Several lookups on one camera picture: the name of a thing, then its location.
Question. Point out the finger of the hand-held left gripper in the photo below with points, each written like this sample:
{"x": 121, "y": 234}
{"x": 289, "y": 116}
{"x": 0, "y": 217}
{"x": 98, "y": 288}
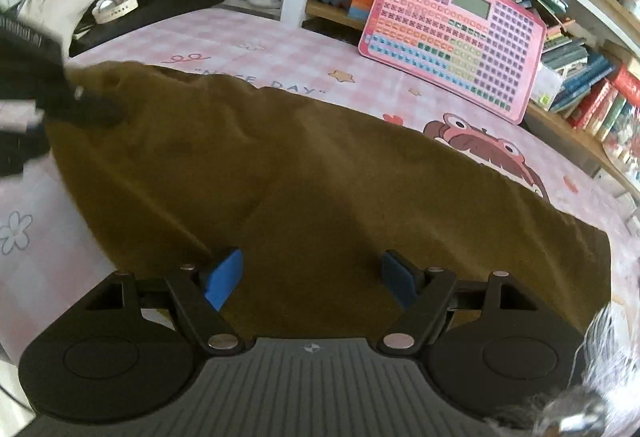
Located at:
{"x": 90, "y": 109}

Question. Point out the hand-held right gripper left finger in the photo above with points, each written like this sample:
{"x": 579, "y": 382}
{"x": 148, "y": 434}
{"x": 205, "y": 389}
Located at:
{"x": 225, "y": 279}

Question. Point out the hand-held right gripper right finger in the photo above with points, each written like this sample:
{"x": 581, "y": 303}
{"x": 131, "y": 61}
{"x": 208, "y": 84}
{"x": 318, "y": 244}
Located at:
{"x": 400, "y": 277}

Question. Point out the brown velvet pants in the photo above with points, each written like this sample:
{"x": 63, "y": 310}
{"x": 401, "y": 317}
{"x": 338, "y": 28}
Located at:
{"x": 325, "y": 177}

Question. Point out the person's right forearm fluffy sleeve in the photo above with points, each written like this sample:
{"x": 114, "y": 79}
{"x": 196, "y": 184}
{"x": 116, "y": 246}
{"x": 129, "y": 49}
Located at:
{"x": 610, "y": 357}

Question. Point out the white jacket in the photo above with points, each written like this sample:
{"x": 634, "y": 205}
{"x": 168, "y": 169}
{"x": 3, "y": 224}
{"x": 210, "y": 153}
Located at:
{"x": 45, "y": 2}

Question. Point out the white wrist watch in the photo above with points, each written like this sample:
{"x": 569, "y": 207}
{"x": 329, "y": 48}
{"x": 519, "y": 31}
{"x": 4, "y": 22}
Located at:
{"x": 115, "y": 9}

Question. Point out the white labelled box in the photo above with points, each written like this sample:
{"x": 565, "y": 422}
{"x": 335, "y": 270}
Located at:
{"x": 545, "y": 89}

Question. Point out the pink toy keyboard tablet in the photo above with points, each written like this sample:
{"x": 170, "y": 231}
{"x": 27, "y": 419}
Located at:
{"x": 450, "y": 42}

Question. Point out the colourful flower ornament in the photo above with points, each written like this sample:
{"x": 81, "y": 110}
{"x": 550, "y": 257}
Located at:
{"x": 622, "y": 144}

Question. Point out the row of red books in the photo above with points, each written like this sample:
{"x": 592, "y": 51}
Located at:
{"x": 605, "y": 102}

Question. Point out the row of slanted teal books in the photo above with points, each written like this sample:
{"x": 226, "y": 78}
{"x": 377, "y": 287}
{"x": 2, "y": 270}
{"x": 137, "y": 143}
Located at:
{"x": 575, "y": 67}

